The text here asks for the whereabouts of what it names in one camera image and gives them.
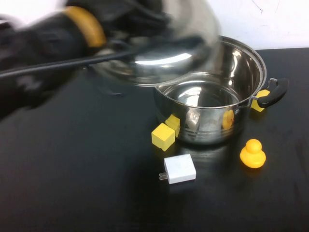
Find yellow rubber duck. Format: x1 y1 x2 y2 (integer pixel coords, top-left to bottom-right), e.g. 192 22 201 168
239 138 267 169

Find stainless steel pot black handles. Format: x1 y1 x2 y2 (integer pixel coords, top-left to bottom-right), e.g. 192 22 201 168
152 35 290 145

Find yellow wooden cube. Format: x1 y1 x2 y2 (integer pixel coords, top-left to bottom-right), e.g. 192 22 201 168
250 89 270 113
151 122 175 152

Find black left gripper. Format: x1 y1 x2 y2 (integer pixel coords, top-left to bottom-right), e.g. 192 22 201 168
70 0 174 49

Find white charger plug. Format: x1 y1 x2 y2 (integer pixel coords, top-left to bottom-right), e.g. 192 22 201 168
158 154 197 185

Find steel lid with black knob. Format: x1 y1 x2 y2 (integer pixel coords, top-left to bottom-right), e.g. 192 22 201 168
90 0 223 96

